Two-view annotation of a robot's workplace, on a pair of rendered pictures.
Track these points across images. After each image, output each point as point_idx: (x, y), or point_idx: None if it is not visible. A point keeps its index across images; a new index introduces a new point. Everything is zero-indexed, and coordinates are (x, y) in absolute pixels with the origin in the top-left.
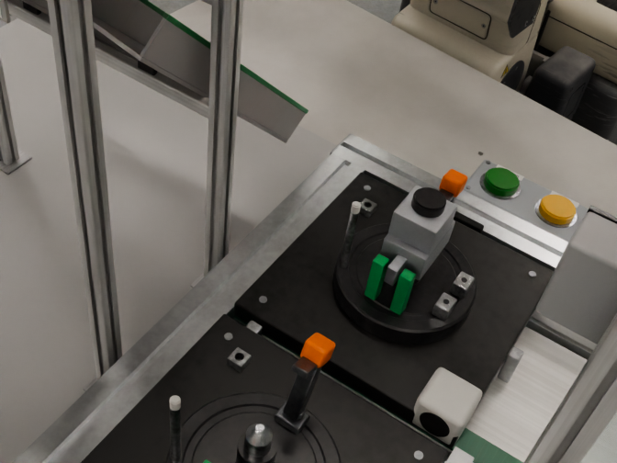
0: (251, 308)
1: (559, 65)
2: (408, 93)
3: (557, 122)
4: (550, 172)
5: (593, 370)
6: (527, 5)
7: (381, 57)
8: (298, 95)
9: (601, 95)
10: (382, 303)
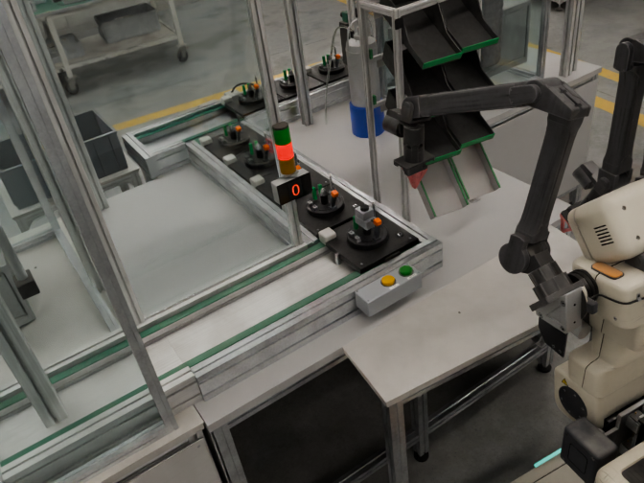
0: None
1: (586, 428)
2: (506, 300)
3: (478, 348)
4: (443, 332)
5: None
6: (550, 332)
7: (537, 297)
8: None
9: None
10: (358, 226)
